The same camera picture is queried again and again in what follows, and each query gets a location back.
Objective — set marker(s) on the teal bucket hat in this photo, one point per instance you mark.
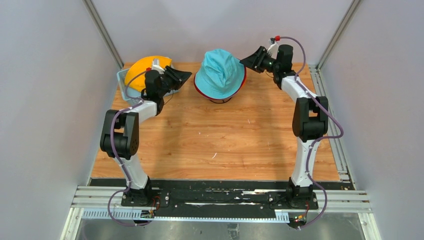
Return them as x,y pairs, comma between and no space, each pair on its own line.
219,74

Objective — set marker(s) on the left aluminium corner rail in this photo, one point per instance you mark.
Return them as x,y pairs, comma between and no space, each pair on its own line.
92,10

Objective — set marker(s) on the aluminium corner frame rail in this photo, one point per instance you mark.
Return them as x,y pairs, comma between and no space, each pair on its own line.
316,72

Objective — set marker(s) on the teal plastic basket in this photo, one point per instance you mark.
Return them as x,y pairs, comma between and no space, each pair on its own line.
127,89

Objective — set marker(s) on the yellow bucket hat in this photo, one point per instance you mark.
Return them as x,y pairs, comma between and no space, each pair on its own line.
135,79

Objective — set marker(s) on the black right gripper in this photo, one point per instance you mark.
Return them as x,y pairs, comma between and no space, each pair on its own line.
254,62

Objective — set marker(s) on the red bucket hat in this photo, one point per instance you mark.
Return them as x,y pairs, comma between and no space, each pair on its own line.
202,94

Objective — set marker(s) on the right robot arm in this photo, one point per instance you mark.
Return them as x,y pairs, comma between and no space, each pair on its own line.
309,123

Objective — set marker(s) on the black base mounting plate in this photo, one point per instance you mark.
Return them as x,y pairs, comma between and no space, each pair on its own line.
213,199

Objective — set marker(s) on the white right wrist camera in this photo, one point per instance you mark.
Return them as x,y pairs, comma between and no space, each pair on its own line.
273,48

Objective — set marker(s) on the black wire hat stand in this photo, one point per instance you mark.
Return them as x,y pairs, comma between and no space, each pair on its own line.
220,101

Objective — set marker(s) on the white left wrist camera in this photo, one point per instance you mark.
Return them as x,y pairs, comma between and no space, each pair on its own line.
156,66

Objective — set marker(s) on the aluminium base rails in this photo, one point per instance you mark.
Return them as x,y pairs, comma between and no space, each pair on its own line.
97,213

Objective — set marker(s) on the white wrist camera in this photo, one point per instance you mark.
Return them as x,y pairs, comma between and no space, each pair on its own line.
156,66
273,48

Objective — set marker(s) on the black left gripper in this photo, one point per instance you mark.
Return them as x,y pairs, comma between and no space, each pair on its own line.
177,77

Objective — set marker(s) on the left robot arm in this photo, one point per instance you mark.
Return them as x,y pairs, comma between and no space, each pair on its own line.
120,137

